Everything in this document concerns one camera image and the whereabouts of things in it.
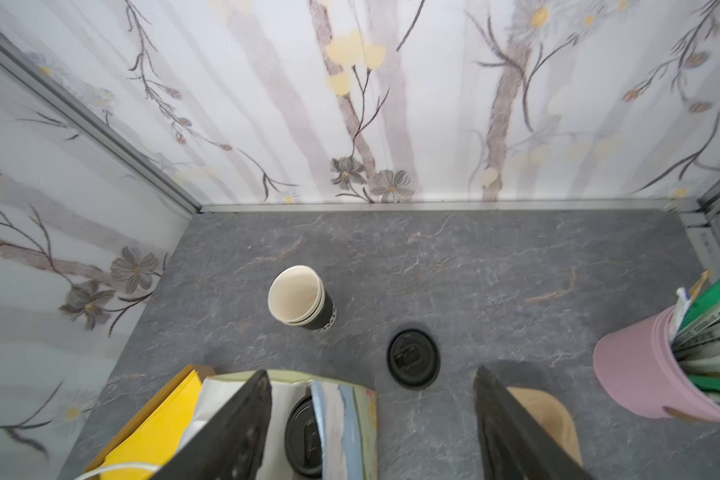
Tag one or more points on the pink straw holder cup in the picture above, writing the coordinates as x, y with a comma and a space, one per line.
636, 368

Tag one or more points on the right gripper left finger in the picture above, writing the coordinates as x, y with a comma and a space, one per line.
231, 444

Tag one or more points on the green white wrapped straws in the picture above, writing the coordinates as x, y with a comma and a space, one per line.
694, 335

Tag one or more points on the yellow napkins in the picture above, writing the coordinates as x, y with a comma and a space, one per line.
150, 432

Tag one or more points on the green white paper bag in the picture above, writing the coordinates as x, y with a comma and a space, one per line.
346, 415

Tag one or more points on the black plastic cup lid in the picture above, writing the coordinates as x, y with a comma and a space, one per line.
302, 440

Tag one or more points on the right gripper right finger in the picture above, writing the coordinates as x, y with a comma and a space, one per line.
513, 444

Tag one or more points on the stack of black lids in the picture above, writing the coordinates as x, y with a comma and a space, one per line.
413, 359

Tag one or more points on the brown pulp cup carrier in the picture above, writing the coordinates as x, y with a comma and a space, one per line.
553, 417

